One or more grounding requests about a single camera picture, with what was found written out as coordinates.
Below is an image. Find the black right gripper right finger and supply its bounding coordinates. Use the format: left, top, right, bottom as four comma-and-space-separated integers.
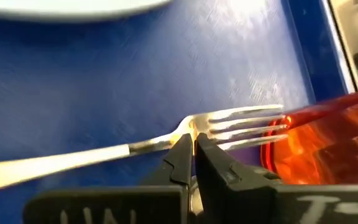
194, 132, 358, 224

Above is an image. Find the fork with orange-white handle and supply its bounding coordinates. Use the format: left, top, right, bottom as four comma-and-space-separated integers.
0, 104, 289, 195

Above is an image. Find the light blue round plate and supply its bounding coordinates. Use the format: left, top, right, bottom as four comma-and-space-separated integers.
0, 0, 174, 23

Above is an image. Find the red transparent plastic cup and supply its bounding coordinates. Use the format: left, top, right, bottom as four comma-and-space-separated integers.
259, 88, 358, 187

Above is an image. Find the blue plastic tray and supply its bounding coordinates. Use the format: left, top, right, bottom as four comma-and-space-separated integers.
0, 0, 357, 224

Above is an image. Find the black aluminium table frame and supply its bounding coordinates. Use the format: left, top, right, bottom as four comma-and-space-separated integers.
327, 0, 358, 91

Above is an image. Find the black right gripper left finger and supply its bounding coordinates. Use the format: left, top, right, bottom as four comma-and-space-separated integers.
22, 133, 195, 224

